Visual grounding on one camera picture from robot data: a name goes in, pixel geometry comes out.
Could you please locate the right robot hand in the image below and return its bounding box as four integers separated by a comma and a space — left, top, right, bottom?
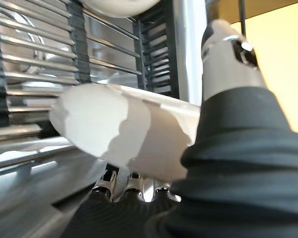
62, 19, 298, 238

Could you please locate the white round plate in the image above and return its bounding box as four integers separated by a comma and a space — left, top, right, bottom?
49, 83, 202, 181
80, 0, 164, 18

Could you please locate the black roll-up sink rack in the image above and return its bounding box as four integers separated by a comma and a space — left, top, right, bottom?
0, 0, 181, 139

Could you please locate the yellow window with dark frame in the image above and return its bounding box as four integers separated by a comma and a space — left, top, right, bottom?
206, 0, 298, 138

